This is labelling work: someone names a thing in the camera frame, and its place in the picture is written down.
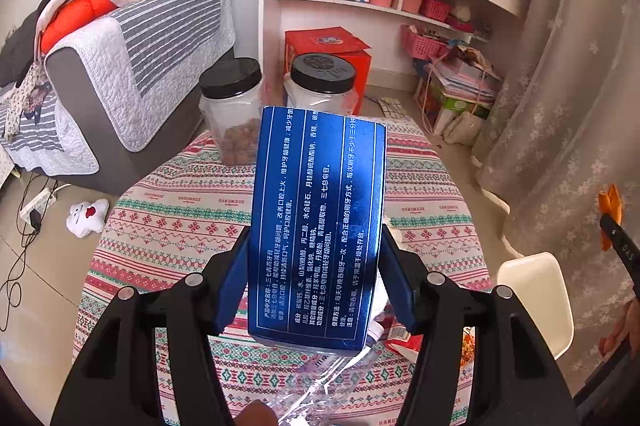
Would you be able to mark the grey striped quilted sofa cover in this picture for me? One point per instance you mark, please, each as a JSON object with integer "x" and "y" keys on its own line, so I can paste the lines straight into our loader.
{"x": 150, "y": 55}

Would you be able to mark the white cloth bag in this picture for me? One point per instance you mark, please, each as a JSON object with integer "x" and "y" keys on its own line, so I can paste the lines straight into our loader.
{"x": 462, "y": 128}

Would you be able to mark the patterned red green tablecloth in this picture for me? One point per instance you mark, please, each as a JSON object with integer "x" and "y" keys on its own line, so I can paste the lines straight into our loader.
{"x": 165, "y": 226}

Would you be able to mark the grey floral curtain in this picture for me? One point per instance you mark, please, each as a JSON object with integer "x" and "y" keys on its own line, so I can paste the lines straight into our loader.
{"x": 560, "y": 105}

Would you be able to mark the white plush toy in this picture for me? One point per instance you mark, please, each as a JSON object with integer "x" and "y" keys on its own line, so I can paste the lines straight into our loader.
{"x": 87, "y": 217}

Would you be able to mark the floral cloth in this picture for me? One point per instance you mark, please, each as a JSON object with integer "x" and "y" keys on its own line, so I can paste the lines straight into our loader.
{"x": 25, "y": 100}

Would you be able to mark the clear plastic bottle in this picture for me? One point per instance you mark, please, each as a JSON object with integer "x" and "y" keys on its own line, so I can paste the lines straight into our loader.
{"x": 340, "y": 381}

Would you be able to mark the white power strip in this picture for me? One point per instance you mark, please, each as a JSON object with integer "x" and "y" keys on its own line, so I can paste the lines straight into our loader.
{"x": 39, "y": 203}

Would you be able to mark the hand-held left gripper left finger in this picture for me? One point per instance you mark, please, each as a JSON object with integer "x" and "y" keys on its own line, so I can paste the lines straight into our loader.
{"x": 235, "y": 286}

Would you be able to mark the red white wrapper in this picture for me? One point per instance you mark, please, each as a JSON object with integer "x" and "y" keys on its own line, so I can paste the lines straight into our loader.
{"x": 405, "y": 347}

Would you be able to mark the large pink plastic basket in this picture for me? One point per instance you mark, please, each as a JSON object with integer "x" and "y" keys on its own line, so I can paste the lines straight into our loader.
{"x": 422, "y": 43}

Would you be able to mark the plastic jar with brown nuts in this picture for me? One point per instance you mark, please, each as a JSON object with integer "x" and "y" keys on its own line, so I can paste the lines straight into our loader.
{"x": 230, "y": 105}

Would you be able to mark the orange cushion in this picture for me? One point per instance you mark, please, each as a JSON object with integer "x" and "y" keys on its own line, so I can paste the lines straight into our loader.
{"x": 75, "y": 15}

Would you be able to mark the white spotted cloth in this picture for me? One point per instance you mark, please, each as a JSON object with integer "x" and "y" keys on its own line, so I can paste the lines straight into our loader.
{"x": 6, "y": 168}

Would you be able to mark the blue toothpaste box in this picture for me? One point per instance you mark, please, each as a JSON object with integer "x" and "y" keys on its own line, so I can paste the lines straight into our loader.
{"x": 315, "y": 231}

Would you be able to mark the red cardboard box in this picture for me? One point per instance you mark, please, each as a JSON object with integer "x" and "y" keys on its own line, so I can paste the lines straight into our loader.
{"x": 330, "y": 40}

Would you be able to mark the person's right hand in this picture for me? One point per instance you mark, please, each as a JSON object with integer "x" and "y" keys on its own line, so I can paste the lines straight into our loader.
{"x": 622, "y": 331}

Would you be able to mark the colourful snack wrapper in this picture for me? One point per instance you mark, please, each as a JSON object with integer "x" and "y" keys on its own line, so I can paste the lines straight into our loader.
{"x": 466, "y": 346}

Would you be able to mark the person's left hand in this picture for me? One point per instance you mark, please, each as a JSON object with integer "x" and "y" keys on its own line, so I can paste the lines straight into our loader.
{"x": 256, "y": 415}

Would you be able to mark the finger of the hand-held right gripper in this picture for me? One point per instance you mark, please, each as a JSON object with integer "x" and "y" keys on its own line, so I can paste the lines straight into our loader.
{"x": 610, "y": 226}

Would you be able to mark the plastic jar with mixed nuts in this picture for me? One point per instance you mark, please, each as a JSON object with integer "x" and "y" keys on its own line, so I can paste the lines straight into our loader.
{"x": 320, "y": 73}

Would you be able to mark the grey sofa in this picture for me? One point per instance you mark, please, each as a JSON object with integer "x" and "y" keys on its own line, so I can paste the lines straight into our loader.
{"x": 165, "y": 125}

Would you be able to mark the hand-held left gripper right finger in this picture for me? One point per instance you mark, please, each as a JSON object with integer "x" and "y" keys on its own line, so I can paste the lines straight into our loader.
{"x": 397, "y": 286}

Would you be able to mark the striped quilted seat cover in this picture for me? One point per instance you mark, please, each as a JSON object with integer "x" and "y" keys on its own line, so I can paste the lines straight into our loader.
{"x": 50, "y": 145}

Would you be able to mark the black power adapter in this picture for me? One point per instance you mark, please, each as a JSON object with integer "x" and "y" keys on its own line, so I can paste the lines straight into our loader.
{"x": 35, "y": 221}

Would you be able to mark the tied stack of papers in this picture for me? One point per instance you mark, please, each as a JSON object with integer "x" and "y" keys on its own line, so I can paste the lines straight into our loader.
{"x": 465, "y": 80}

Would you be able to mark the white shelf unit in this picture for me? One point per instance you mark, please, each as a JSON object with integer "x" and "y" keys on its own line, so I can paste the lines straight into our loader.
{"x": 277, "y": 30}

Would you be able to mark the white plastic chair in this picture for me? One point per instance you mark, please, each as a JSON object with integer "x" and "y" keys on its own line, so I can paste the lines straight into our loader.
{"x": 535, "y": 301}

